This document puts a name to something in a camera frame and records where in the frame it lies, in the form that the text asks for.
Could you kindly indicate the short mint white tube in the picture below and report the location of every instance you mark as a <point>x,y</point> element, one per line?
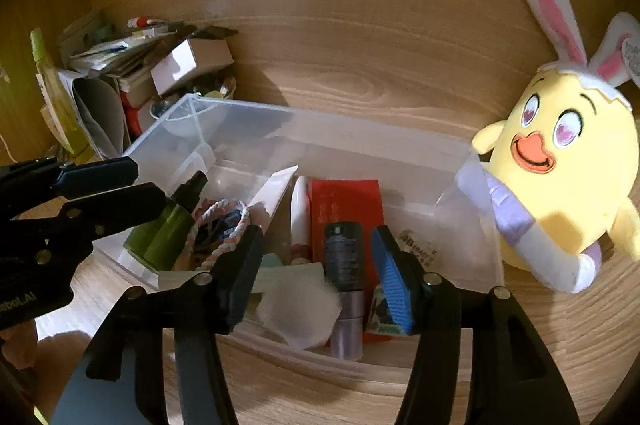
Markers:
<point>271,260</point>

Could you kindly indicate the dark green pump bottle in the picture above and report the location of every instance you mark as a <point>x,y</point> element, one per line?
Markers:
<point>160,235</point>

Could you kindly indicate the stack of booklets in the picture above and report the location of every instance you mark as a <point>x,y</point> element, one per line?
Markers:
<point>115,55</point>

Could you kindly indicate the red carton box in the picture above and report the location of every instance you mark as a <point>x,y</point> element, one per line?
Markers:
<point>345,205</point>

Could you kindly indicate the white porcelain bowl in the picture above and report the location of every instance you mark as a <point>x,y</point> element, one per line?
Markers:
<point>175,122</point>

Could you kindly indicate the yellow chick plush toy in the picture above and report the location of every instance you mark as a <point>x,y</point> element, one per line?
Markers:
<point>565,185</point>

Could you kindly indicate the black lilac cosmetic tube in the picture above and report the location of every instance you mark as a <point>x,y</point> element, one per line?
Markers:
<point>342,260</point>

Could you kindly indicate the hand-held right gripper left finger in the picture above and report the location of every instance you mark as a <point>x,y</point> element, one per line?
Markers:
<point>245,275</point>

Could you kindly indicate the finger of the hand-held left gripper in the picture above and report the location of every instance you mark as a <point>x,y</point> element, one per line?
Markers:
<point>130,205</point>
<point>100,177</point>

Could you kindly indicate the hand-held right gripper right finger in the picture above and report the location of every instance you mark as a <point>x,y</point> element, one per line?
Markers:
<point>395,290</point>

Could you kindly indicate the blue staple box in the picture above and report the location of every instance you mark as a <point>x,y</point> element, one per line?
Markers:
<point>231,225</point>

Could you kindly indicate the red white marker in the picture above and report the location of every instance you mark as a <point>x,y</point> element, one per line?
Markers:
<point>145,23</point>

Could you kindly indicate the pink cream tube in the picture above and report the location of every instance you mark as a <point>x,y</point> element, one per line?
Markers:
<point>275,192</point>

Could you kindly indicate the yellow green spray bottle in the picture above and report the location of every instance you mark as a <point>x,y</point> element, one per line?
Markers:
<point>65,120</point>

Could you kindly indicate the red white carton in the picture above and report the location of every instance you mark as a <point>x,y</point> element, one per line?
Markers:
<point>131,117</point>

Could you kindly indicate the clear plastic storage bin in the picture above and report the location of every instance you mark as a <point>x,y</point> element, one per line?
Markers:
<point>350,155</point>

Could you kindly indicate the folded white paper stack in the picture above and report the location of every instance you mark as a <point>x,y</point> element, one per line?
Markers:
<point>95,105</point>

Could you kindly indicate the green flower print eraser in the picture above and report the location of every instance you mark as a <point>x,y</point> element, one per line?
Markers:
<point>380,315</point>

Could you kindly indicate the small white box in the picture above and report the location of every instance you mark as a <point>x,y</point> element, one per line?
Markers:
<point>200,55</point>

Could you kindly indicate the long mint green tube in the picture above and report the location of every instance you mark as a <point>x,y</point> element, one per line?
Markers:
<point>290,277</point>

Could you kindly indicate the white tape roll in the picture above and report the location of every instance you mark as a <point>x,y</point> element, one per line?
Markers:
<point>300,315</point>

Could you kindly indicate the white red lip balm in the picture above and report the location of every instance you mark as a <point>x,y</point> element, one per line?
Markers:
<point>300,210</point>

